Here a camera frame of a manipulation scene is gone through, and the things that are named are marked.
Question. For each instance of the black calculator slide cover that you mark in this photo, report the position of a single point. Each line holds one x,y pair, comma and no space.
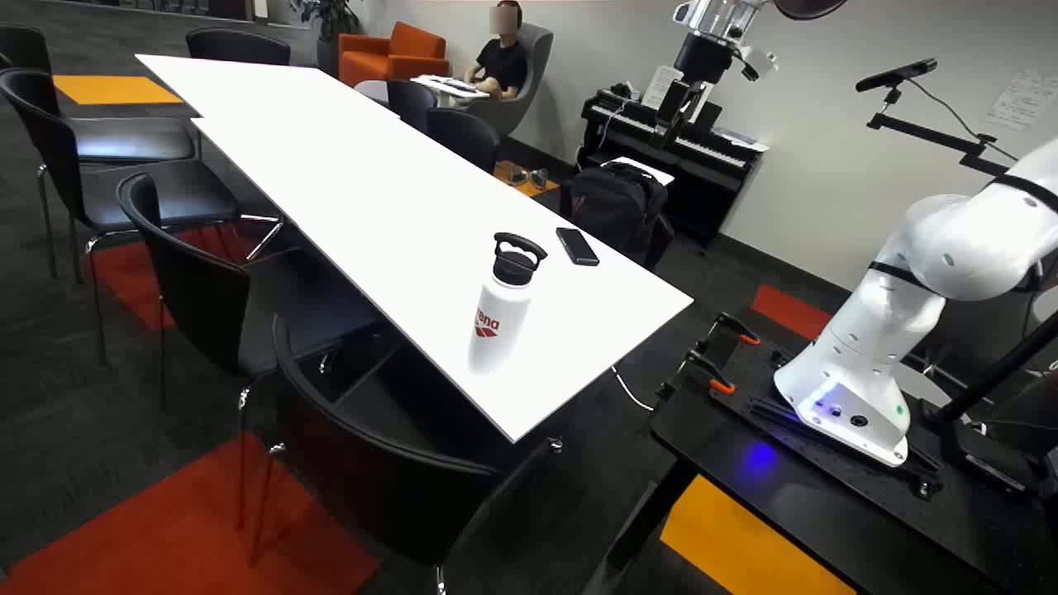
578,246

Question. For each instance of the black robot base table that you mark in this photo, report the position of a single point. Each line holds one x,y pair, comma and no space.
916,531

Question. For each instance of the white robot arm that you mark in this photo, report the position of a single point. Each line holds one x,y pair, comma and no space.
945,248

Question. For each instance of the white water bottle black cap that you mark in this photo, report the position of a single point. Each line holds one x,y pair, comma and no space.
504,299

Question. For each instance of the black backpack on chair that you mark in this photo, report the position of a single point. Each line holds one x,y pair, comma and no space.
620,205

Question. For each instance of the black office chair near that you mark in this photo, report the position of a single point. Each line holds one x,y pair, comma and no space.
380,469

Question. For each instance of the black office chair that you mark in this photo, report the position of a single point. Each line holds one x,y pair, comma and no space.
380,469
91,185
226,309

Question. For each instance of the black digital piano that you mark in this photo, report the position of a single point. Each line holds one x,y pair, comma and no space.
708,171

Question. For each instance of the seated person in black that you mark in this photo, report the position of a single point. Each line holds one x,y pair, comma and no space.
501,65

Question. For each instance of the grey lounge chair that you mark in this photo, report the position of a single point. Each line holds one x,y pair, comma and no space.
508,113

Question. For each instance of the orange armchair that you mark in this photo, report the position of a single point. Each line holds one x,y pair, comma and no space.
403,55

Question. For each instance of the black office chair middle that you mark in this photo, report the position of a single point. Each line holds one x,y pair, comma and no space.
226,309

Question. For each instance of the black office chair far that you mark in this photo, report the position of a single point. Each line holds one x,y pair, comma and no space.
91,185

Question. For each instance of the orange handled clamp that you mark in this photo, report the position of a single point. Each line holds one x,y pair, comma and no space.
714,347

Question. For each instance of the black camera on boom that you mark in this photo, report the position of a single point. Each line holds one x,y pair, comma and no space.
896,73

